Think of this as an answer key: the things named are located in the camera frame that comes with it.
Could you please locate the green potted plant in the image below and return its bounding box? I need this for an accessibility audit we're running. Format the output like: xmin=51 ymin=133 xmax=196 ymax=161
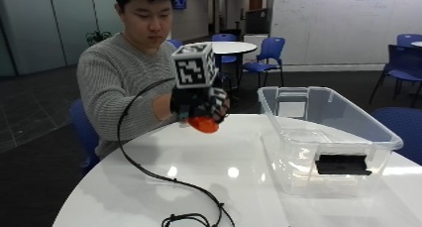
xmin=84 ymin=30 xmax=114 ymax=47

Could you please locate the black cable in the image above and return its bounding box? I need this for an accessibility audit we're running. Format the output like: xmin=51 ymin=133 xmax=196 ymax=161
xmin=116 ymin=77 xmax=236 ymax=227

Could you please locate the blue chair with rounded back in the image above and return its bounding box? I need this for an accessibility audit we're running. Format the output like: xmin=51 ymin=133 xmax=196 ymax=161
xmin=70 ymin=98 xmax=103 ymax=170
xmin=370 ymin=107 xmax=422 ymax=167

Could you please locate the the person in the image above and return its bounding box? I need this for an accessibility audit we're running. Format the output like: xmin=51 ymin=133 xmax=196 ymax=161
xmin=75 ymin=0 xmax=187 ymax=160

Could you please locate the white cube with black markers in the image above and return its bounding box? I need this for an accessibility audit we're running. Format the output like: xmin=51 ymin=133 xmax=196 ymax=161
xmin=171 ymin=43 xmax=220 ymax=89

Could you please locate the black and white cabinet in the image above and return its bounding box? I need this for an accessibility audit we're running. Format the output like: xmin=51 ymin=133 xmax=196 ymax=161
xmin=243 ymin=8 xmax=271 ymax=64

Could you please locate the black bin latch handle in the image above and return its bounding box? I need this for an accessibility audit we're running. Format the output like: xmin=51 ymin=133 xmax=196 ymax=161
xmin=315 ymin=154 xmax=373 ymax=176

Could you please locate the blue chair with black legs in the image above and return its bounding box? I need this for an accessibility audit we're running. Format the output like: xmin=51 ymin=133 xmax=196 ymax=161
xmin=396 ymin=33 xmax=422 ymax=49
xmin=167 ymin=39 xmax=185 ymax=51
xmin=368 ymin=44 xmax=422 ymax=107
xmin=240 ymin=37 xmax=288 ymax=88
xmin=211 ymin=33 xmax=239 ymax=64

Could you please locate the clear plastic storage bin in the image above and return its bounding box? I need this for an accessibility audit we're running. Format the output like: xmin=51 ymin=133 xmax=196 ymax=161
xmin=257 ymin=85 xmax=405 ymax=198

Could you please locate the orange round object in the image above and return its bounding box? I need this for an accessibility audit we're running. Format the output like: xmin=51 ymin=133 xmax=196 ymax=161
xmin=187 ymin=116 xmax=220 ymax=134

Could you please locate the round white table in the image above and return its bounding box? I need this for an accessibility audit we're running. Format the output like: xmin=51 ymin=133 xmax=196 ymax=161
xmin=184 ymin=41 xmax=259 ymax=89

